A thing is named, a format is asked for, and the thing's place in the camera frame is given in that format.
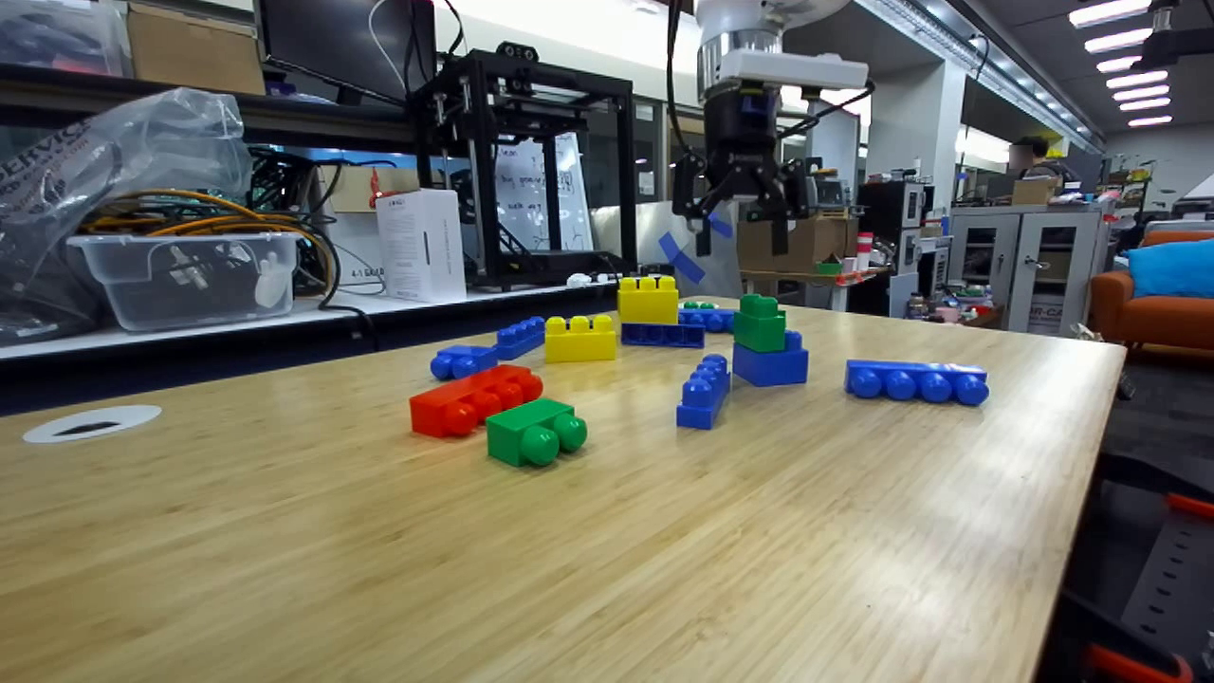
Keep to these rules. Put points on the black equipment cabinet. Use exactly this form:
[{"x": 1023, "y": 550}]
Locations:
[{"x": 897, "y": 242}]

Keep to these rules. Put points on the wide blue toy block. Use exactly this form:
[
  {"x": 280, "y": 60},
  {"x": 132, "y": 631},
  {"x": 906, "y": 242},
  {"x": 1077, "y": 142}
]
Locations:
[{"x": 709, "y": 320}]

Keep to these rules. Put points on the long blue toy block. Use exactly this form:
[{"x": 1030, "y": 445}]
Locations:
[
  {"x": 703, "y": 395},
  {"x": 915, "y": 383}
]

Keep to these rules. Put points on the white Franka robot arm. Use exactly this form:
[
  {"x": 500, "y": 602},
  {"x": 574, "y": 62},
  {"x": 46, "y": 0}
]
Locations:
[{"x": 771, "y": 22}]

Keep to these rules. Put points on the clear plastic container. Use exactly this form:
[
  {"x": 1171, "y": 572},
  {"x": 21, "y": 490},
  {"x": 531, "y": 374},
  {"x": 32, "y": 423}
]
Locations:
[{"x": 58, "y": 41}]

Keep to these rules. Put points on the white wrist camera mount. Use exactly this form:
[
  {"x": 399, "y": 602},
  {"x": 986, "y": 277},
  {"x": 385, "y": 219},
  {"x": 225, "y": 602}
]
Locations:
[{"x": 796, "y": 68}]

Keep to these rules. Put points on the black chair with red trim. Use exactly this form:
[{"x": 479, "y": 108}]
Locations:
[{"x": 1160, "y": 593}]

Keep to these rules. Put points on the clear plastic bag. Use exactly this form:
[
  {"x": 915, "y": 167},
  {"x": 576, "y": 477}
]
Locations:
[{"x": 126, "y": 154}]

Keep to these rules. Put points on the white glass-door cabinet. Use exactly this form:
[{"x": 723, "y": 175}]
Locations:
[{"x": 1026, "y": 271}]

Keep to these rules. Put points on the white topped workbench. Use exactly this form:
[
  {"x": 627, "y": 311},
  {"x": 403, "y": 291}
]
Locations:
[{"x": 251, "y": 357}]

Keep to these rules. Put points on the brown cardboard box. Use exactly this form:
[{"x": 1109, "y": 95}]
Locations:
[
  {"x": 828, "y": 245},
  {"x": 189, "y": 52}
]

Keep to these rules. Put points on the black monitor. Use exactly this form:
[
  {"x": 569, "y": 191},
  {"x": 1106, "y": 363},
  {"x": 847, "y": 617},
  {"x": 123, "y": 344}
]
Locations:
[{"x": 344, "y": 44}]

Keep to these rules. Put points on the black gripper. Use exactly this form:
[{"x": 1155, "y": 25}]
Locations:
[{"x": 741, "y": 125}]

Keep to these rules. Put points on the person with dark hair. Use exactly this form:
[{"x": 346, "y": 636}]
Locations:
[{"x": 1030, "y": 149}]

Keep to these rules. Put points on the small yellow toy block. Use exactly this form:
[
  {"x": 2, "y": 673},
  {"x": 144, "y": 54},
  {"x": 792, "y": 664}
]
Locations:
[{"x": 583, "y": 340}]

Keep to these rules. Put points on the square blue toy block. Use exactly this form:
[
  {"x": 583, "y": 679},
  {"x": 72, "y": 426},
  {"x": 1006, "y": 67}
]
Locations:
[{"x": 775, "y": 371}]

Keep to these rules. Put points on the green two-stud toy block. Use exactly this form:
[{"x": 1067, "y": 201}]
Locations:
[{"x": 531, "y": 439}]

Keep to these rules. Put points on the clear panel with blue tape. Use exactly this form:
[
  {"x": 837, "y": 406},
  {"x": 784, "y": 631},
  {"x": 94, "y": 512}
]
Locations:
[{"x": 629, "y": 247}]

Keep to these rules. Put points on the large yellow toy block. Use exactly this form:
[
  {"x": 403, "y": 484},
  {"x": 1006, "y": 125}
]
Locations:
[{"x": 647, "y": 304}]

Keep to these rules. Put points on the blue toy building block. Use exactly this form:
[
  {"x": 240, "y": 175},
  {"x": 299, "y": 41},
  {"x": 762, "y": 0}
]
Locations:
[
  {"x": 665, "y": 337},
  {"x": 519, "y": 340}
]

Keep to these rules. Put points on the orange sofa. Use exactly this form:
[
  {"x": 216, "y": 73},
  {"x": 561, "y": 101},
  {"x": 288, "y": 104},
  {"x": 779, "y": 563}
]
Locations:
[{"x": 1141, "y": 320}]

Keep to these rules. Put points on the small blue toy block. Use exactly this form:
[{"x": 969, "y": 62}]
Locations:
[{"x": 460, "y": 366}]

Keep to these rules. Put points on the red toy building block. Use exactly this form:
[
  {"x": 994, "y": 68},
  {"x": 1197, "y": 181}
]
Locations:
[{"x": 469, "y": 402}]

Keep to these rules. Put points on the clear plastic storage bin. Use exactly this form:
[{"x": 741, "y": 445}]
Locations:
[{"x": 189, "y": 286}]

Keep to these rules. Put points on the green toy building block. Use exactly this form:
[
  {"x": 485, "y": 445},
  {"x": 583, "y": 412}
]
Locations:
[
  {"x": 694, "y": 304},
  {"x": 760, "y": 325}
]

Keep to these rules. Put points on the blue cushion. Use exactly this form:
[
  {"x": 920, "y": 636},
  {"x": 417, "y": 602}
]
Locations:
[{"x": 1178, "y": 268}]

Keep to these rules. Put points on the white board panel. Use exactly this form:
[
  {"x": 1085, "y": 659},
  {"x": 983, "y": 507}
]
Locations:
[{"x": 839, "y": 144}]

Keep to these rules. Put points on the black 3D printer frame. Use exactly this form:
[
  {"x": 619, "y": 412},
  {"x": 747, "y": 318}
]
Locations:
[{"x": 485, "y": 175}]

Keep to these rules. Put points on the white cardboard box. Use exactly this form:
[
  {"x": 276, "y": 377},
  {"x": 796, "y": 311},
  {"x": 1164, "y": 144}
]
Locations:
[{"x": 422, "y": 247}]

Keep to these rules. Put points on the ceiling light strip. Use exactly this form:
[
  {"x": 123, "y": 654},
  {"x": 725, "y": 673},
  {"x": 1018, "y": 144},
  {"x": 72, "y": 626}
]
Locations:
[
  {"x": 1138, "y": 77},
  {"x": 1121, "y": 41},
  {"x": 1109, "y": 11},
  {"x": 1149, "y": 118},
  {"x": 1121, "y": 62}
]

